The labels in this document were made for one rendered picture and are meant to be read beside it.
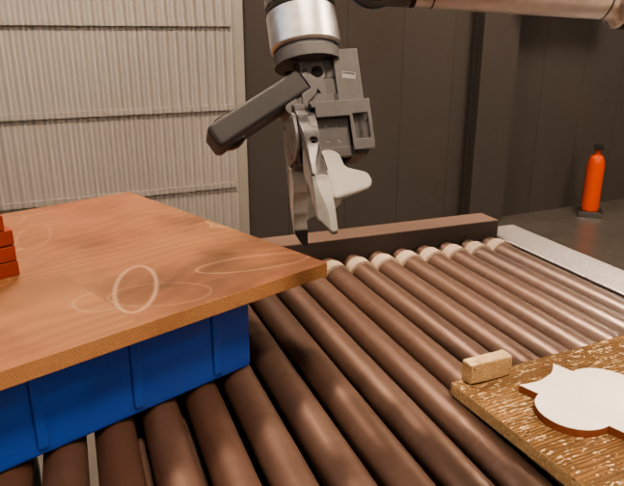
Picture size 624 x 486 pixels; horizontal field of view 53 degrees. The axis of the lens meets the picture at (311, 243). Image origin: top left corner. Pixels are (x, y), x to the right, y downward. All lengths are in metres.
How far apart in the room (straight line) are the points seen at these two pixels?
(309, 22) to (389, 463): 0.44
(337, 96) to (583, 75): 4.62
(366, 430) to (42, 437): 0.31
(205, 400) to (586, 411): 0.40
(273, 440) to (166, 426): 0.11
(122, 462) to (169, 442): 0.05
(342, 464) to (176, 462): 0.16
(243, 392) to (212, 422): 0.06
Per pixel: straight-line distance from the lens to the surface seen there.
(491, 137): 4.57
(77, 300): 0.70
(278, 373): 0.76
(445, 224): 1.25
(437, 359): 0.81
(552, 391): 0.72
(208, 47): 3.62
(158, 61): 3.56
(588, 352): 0.84
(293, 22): 0.66
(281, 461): 0.63
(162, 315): 0.63
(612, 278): 1.16
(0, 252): 0.78
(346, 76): 0.67
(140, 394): 0.69
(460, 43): 4.45
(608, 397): 0.73
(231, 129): 0.63
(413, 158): 4.33
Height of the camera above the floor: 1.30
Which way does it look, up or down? 18 degrees down
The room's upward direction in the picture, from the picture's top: straight up
